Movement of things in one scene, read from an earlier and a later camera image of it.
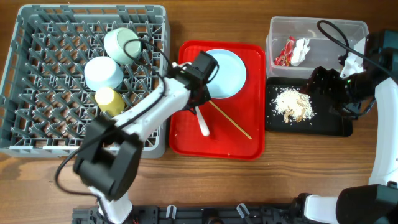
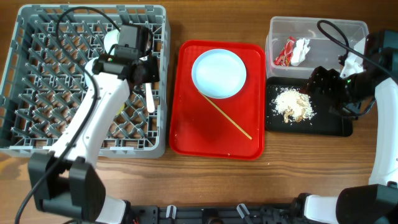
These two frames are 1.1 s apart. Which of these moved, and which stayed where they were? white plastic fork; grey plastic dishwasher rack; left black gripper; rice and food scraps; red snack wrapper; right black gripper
Moved: left black gripper; white plastic fork
Stayed: rice and food scraps; grey plastic dishwasher rack; right black gripper; red snack wrapper
